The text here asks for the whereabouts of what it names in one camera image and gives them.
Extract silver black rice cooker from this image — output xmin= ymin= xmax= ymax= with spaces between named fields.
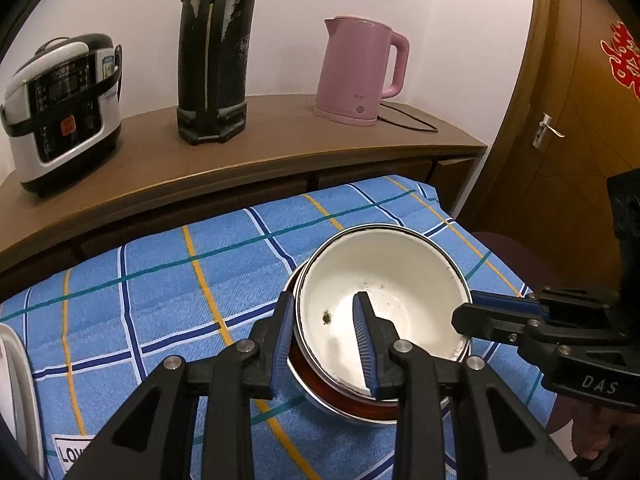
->
xmin=1 ymin=32 xmax=122 ymax=196

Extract stainless steel bowl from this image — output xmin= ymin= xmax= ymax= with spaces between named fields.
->
xmin=284 ymin=263 xmax=452 ymax=426

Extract black kettle power cord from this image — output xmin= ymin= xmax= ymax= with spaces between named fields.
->
xmin=375 ymin=102 xmax=440 ymax=135

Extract pink electric kettle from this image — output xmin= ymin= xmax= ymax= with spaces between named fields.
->
xmin=314 ymin=15 xmax=410 ymax=127

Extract blue plaid tablecloth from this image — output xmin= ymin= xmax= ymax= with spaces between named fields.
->
xmin=1 ymin=176 xmax=555 ymax=479

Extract white enamel bowl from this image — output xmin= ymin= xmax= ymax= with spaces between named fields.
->
xmin=294 ymin=223 xmax=471 ymax=403

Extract red flower white plate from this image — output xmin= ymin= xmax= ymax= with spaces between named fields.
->
xmin=1 ymin=324 xmax=46 ymax=479

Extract black tall thermos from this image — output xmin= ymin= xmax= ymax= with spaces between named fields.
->
xmin=177 ymin=0 xmax=255 ymax=145

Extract person's right hand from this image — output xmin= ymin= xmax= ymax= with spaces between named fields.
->
xmin=570 ymin=402 xmax=639 ymax=460

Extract brown wooden sideboard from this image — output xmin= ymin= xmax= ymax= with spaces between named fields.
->
xmin=1 ymin=96 xmax=486 ymax=297

